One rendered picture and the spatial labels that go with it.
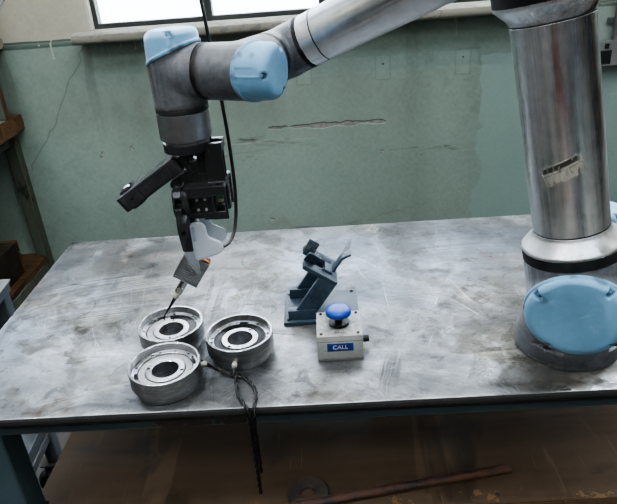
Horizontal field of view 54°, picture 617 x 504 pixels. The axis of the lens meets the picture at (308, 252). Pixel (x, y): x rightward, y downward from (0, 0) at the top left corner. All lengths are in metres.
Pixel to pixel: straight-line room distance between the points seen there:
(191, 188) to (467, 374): 0.48
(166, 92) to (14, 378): 0.51
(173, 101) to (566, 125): 0.49
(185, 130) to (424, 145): 1.77
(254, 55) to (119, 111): 1.82
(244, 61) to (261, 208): 1.84
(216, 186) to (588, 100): 0.50
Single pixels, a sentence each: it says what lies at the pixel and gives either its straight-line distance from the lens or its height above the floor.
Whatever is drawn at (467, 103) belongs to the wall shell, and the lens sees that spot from 2.54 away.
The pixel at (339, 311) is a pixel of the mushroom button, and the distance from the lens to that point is 0.92.
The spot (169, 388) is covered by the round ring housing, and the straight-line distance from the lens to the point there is 0.89.
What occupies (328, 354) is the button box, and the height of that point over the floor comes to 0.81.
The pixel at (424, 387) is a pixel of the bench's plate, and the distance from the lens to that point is 0.90.
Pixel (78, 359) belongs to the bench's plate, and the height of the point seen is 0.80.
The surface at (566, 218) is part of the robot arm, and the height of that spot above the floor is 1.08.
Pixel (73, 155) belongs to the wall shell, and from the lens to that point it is 2.70.
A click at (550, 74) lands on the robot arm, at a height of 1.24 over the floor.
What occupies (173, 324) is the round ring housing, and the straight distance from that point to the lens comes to 1.04.
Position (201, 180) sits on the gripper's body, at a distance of 0.91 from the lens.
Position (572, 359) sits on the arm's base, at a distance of 0.95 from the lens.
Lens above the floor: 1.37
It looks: 26 degrees down
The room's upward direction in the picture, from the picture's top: 4 degrees counter-clockwise
